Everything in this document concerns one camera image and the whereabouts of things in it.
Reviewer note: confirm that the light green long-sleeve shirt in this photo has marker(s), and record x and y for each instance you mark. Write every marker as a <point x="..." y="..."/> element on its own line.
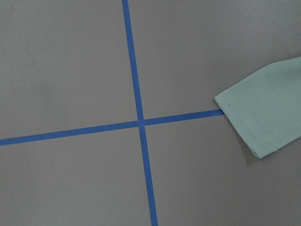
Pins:
<point x="265" y="107"/>

